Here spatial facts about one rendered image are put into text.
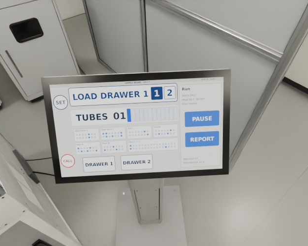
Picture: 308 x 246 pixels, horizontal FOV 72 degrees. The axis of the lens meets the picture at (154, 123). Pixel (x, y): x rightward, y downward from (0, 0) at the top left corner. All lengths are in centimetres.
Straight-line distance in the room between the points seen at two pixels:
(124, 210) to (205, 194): 60
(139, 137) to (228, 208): 120
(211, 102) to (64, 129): 42
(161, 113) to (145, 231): 108
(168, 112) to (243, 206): 126
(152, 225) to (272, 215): 83
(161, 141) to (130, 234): 103
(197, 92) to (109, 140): 28
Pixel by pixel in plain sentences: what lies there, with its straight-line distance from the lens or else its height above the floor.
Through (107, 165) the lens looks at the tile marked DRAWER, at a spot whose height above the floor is 100.
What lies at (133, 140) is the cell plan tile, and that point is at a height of 106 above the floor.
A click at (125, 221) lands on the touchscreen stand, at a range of 159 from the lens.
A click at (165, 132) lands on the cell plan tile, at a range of 61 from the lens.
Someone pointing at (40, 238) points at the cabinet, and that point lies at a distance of 116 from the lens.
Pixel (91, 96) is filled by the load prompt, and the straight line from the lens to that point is 62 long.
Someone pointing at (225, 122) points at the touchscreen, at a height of 109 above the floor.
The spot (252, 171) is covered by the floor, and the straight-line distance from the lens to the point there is 190.
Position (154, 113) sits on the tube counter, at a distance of 60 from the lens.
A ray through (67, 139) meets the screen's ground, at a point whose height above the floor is 106.
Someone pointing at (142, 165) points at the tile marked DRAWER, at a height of 100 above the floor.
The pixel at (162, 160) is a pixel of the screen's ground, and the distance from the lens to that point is 64.
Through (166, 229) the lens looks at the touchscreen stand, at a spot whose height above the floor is 4.
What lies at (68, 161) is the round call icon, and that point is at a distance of 68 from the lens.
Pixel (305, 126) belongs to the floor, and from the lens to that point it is 242.
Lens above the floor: 156
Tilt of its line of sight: 50 degrees down
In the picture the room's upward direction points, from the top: 1 degrees counter-clockwise
